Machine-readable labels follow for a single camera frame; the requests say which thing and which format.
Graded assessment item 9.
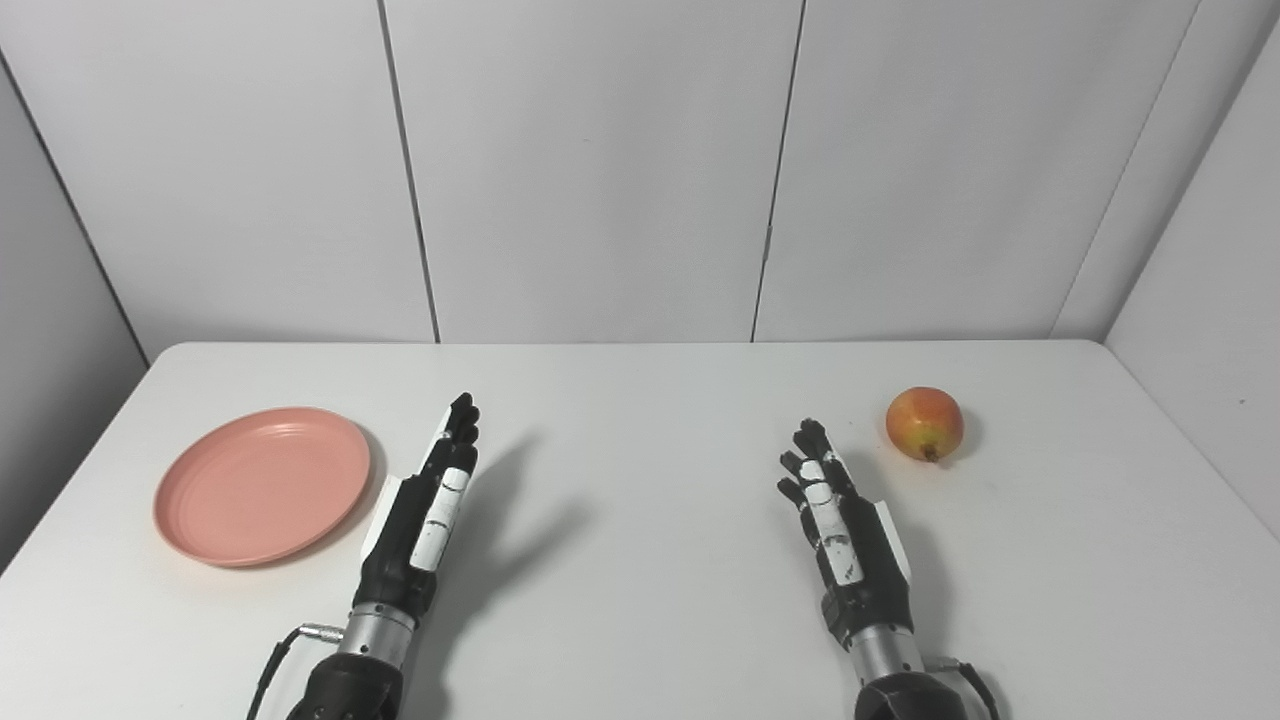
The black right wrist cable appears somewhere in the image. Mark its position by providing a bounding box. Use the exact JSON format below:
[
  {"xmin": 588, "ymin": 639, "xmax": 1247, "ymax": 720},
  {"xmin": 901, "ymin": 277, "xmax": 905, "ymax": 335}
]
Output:
[{"xmin": 925, "ymin": 655, "xmax": 1003, "ymax": 720}]

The pink round plate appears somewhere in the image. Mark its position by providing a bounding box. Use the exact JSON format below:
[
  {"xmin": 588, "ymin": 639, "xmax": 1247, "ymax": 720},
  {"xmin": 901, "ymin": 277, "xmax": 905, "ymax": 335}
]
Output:
[{"xmin": 153, "ymin": 406, "xmax": 373, "ymax": 569}]

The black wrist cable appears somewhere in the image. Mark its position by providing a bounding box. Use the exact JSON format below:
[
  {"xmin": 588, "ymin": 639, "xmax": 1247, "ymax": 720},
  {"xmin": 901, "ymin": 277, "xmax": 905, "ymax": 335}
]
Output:
[
  {"xmin": 925, "ymin": 655, "xmax": 1003, "ymax": 720},
  {"xmin": 247, "ymin": 623, "xmax": 346, "ymax": 720}
]

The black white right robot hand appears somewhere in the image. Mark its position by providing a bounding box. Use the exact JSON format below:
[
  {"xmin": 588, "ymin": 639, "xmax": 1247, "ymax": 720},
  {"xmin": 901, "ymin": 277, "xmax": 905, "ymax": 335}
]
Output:
[{"xmin": 777, "ymin": 418, "xmax": 916, "ymax": 641}]

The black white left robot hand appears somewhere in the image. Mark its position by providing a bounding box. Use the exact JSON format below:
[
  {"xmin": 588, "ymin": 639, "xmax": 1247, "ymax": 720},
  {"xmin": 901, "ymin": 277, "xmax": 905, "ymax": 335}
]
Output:
[{"xmin": 355, "ymin": 392, "xmax": 483, "ymax": 622}]

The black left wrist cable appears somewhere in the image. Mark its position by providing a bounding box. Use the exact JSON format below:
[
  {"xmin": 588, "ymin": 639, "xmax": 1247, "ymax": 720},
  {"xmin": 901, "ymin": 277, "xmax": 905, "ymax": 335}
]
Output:
[{"xmin": 247, "ymin": 623, "xmax": 346, "ymax": 720}]

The red-yellow apple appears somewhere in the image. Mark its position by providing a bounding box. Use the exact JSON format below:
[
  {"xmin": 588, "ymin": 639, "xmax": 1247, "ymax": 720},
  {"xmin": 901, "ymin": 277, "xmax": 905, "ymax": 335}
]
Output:
[{"xmin": 885, "ymin": 386, "xmax": 966, "ymax": 464}]

